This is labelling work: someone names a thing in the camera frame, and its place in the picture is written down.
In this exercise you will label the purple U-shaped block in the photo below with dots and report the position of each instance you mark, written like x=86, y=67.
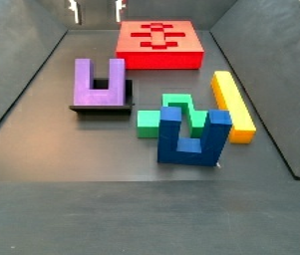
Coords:
x=86, y=95

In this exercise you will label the red slotted board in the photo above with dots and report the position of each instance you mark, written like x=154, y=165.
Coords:
x=159, y=45

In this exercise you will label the green stepped block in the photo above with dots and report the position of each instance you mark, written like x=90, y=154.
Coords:
x=148, y=117

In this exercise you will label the blue U-shaped block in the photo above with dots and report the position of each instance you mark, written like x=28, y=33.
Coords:
x=185, y=150

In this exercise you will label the yellow long block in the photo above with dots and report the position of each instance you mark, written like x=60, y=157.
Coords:
x=229, y=100

